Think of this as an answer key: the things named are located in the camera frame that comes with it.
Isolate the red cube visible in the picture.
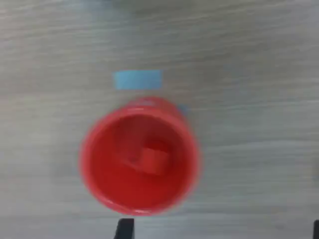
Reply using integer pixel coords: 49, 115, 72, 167
136, 145, 171, 177

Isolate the red plastic cup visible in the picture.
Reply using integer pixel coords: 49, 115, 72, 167
78, 96, 201, 217

